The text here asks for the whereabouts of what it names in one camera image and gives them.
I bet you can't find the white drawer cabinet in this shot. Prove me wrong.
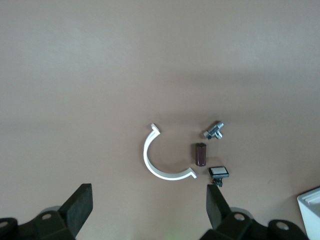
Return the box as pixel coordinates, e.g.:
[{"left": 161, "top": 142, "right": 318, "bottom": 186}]
[{"left": 296, "top": 186, "right": 320, "bottom": 240}]

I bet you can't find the white semicircular pipe clamp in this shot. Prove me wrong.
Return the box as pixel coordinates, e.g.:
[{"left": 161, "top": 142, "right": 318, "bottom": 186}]
[{"left": 143, "top": 122, "right": 198, "bottom": 181}]

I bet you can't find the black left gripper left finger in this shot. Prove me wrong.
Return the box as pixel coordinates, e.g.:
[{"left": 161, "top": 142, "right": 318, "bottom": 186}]
[{"left": 19, "top": 183, "right": 94, "bottom": 240}]

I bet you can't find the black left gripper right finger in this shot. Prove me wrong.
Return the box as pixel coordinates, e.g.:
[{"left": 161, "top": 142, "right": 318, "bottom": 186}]
[{"left": 199, "top": 184, "right": 266, "bottom": 240}]

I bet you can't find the black square white-faced push button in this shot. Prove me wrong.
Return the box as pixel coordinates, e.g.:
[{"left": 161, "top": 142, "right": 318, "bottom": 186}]
[{"left": 208, "top": 166, "right": 230, "bottom": 188}]

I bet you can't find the brown hexagonal standoff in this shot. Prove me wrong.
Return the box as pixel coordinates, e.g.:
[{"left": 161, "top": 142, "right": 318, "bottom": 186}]
[{"left": 194, "top": 142, "right": 207, "bottom": 167}]

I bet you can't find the silver metal tee fitting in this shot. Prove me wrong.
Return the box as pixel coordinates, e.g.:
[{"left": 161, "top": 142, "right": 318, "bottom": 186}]
[{"left": 202, "top": 120, "right": 225, "bottom": 141}]

